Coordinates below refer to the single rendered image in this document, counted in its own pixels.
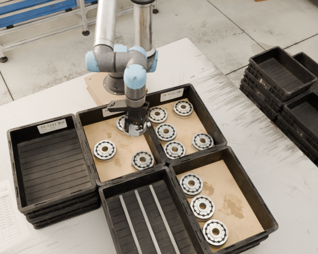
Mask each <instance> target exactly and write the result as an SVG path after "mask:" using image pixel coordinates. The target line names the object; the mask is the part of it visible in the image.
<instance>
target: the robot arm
mask: <svg viewBox="0 0 318 254"><path fill-rule="evenodd" d="M118 1H119V0H98V8H97V17H96V26H95V35H94V44H93V51H88V52H87V53H86V56H85V64H86V68H87V70H88V71H90V72H96V73H100V72H101V73H108V75H107V79H106V83H107V87H108V88H109V89H110V90H112V91H114V92H125V99H123V100H113V101H110V103H109V105H108V107H107V109H108V111H109V112H122V111H125V112H126V114H125V123H124V130H125V132H126V134H127V135H128V136H129V137H131V135H134V136H139V135H140V133H139V132H138V131H136V129H135V125H136V126H138V128H139V129H142V130H143V129H144V124H145V122H147V121H148V118H149V117H150V109H149V108H148V106H149V102H147V101H145V92H146V80H147V75H146V73H153V72H155V71H156V67H157V60H158V50H156V49H155V46H154V45H153V44H152V3H154V2H155V0H130V2H132V3H133V14H134V34H135V45H134V46H133V47H131V48H130V49H128V48H127V46H125V45H123V44H116V45H114V42H115V30H116V19H117V7H118ZM141 126H143V127H141Z"/></svg>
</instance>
